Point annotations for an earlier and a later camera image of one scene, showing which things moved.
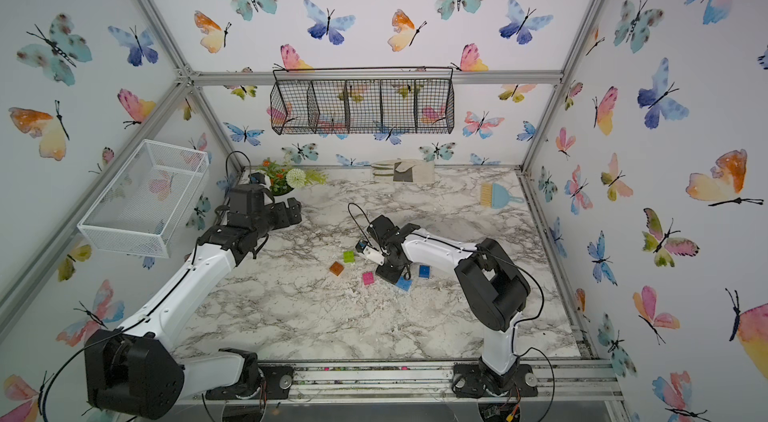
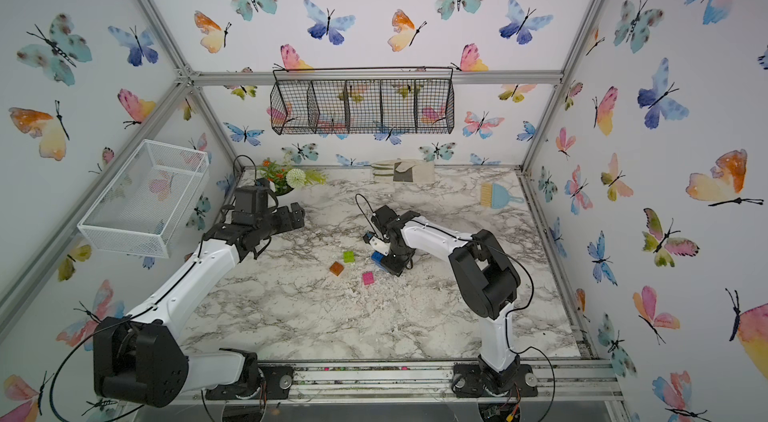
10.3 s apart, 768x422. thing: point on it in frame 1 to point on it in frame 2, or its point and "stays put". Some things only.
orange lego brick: [336, 268] stays put
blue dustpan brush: [496, 196] stays put
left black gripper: [294, 210] stays put
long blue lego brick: [404, 283] to [378, 258]
